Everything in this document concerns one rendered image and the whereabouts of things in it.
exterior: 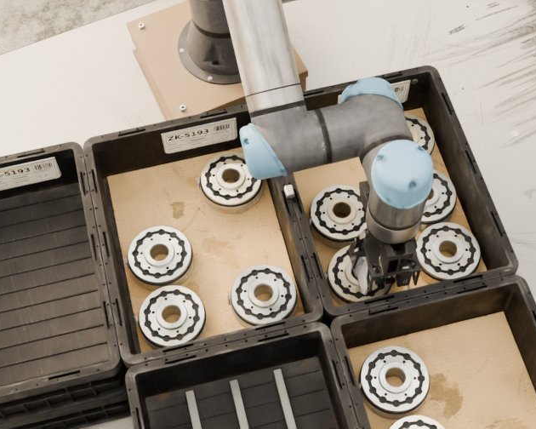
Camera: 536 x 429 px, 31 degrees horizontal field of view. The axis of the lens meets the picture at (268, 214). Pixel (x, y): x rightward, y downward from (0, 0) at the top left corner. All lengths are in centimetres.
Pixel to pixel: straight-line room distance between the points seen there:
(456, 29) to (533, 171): 35
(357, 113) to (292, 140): 9
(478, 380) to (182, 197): 56
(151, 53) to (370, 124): 68
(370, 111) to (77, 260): 58
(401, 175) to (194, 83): 68
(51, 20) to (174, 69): 124
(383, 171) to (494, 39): 85
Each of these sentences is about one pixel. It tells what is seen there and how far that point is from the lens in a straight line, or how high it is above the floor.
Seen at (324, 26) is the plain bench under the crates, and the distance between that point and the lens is 198.
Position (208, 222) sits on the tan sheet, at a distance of 158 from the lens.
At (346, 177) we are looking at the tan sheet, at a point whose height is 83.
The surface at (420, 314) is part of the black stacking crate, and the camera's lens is 145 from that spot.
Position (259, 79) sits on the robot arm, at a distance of 124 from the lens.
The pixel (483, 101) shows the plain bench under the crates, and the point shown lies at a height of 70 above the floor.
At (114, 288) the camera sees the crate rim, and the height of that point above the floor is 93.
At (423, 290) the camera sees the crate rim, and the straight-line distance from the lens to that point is 142.
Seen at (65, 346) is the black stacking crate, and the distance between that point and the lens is 153.
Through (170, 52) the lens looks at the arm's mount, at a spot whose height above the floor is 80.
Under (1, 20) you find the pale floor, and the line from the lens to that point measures 304.
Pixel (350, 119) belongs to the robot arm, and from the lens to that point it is 125.
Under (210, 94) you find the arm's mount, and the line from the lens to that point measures 176.
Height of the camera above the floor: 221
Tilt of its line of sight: 61 degrees down
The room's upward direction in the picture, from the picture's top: 3 degrees counter-clockwise
